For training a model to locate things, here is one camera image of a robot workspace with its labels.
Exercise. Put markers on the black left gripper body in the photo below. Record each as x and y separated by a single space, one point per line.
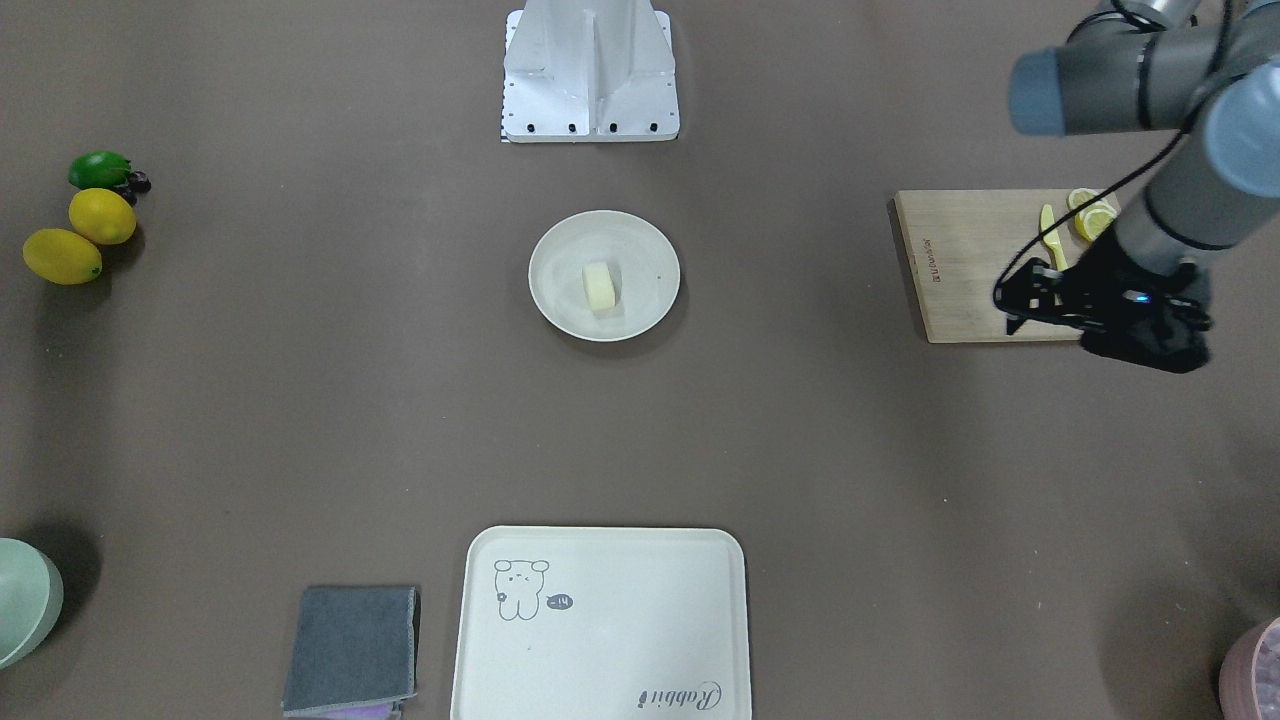
1098 272

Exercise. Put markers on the whole yellow lemon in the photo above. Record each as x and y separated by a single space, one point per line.
102 216

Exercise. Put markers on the cream round plate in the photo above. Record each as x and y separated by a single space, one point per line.
642 265

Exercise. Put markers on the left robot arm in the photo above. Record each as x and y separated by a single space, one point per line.
1140 65

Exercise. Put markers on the green lime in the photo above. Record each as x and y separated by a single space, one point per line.
99 169

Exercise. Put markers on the white pedestal column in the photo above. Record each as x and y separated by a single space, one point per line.
589 72

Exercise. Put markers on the pink bowl with ice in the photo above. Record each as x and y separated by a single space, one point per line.
1249 675

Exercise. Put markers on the grey folded cloth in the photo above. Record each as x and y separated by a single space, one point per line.
354 653

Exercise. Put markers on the lemon slices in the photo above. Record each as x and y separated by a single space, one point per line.
1093 214

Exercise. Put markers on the cream rectangular tray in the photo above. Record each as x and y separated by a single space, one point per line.
603 623

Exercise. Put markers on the wooden cutting board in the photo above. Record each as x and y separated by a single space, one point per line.
957 242

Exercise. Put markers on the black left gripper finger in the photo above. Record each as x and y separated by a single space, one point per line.
1032 285
1022 326

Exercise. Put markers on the mint green bowl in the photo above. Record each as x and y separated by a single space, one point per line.
32 593

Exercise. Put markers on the yellow plastic knife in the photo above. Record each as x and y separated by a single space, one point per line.
1050 239

